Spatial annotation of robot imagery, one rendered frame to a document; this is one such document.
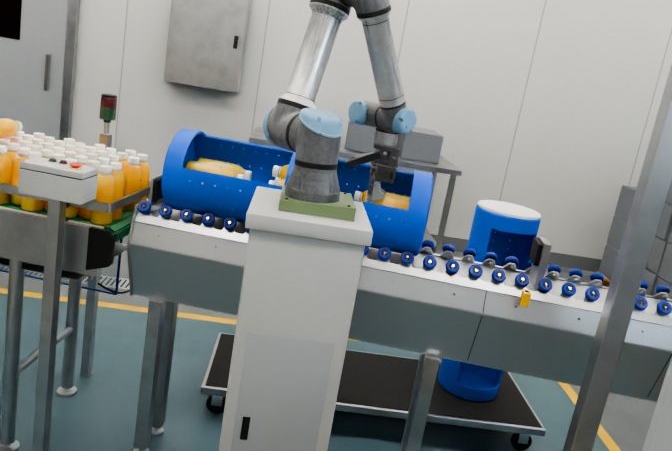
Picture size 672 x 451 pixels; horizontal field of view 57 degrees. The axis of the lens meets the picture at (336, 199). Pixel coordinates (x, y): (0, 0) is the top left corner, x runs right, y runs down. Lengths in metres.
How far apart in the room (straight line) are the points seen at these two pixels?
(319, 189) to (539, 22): 4.33
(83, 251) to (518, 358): 1.48
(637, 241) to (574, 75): 4.10
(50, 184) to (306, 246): 0.85
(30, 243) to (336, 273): 1.10
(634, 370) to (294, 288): 1.20
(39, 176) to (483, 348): 1.51
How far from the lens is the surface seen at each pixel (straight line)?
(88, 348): 3.01
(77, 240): 2.17
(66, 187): 2.02
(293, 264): 1.58
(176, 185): 2.08
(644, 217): 1.85
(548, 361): 2.22
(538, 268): 2.15
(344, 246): 1.57
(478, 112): 5.61
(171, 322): 2.45
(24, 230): 2.26
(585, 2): 5.90
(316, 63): 1.74
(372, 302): 2.07
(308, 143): 1.60
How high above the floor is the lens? 1.55
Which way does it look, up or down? 13 degrees down
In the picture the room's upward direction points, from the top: 10 degrees clockwise
